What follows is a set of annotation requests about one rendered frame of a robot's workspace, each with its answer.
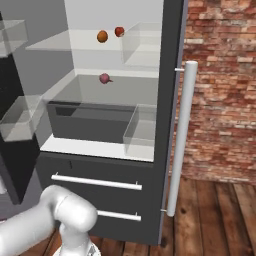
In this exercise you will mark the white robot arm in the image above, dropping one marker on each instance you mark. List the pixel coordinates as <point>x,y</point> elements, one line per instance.
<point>30,223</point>

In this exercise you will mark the clear door bin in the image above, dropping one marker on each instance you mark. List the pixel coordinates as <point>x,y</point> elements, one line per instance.
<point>141,43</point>
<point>11,33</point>
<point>141,130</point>
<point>20,118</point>

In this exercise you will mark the glass fridge shelf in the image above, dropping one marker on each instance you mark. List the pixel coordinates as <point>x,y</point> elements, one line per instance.
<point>66,41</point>
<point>120,90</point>

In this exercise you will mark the dark grey right fridge door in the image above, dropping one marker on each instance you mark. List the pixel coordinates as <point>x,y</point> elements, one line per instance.
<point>170,100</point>

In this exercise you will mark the purple round vegetable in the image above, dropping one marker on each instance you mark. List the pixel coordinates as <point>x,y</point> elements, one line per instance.
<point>105,78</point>

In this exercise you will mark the orange round fruit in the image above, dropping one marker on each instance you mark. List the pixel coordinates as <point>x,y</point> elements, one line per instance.
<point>102,36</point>

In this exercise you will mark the dark grey fridge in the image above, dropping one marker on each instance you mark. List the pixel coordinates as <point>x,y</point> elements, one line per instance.
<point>113,13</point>

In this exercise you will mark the black left fridge door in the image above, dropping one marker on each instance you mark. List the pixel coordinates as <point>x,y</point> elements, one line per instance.
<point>13,160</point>

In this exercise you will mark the dark grey crisper drawer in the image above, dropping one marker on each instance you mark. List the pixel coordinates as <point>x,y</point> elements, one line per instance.
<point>90,125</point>

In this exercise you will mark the dark grey freezer drawer front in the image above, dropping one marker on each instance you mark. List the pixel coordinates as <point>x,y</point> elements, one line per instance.
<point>100,166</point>
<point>133,231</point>

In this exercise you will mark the red apple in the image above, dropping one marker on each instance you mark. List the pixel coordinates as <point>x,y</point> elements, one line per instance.
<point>119,31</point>

